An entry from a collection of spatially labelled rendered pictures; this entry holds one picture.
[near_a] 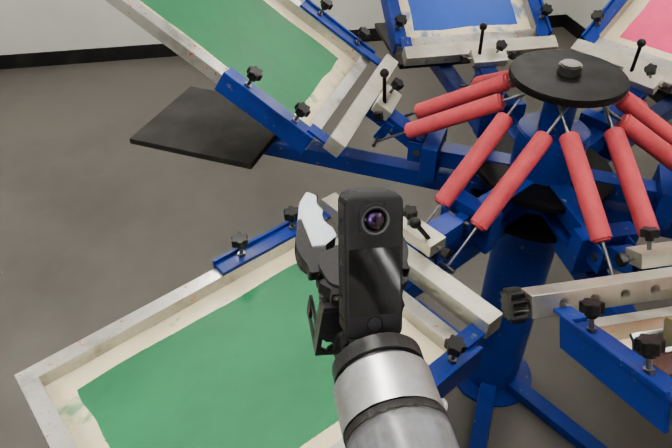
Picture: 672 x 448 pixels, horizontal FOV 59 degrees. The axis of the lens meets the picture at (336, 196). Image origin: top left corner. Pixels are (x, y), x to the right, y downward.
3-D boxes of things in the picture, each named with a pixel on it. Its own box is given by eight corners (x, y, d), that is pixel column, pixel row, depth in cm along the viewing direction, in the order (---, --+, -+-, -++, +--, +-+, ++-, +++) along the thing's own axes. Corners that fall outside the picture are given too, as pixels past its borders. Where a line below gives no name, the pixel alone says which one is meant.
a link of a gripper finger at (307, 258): (281, 232, 55) (314, 300, 49) (283, 220, 55) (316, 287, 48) (328, 225, 57) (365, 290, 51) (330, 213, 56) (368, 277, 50)
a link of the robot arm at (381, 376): (351, 400, 39) (466, 390, 41) (338, 344, 42) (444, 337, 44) (335, 462, 43) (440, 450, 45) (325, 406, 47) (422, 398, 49)
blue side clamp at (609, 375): (693, 429, 90) (695, 387, 89) (663, 434, 90) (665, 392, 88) (582, 343, 120) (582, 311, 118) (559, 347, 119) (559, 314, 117)
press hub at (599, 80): (559, 407, 228) (687, 91, 145) (459, 424, 222) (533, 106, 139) (516, 326, 259) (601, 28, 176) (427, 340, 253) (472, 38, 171)
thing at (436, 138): (745, 264, 158) (765, 230, 150) (462, 305, 146) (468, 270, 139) (588, 112, 221) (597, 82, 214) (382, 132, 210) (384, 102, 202)
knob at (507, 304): (542, 326, 120) (542, 291, 118) (515, 330, 119) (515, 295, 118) (525, 312, 127) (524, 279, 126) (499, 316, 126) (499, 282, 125)
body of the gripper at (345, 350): (302, 306, 57) (323, 419, 47) (312, 237, 52) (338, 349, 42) (379, 302, 58) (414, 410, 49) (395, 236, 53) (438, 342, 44)
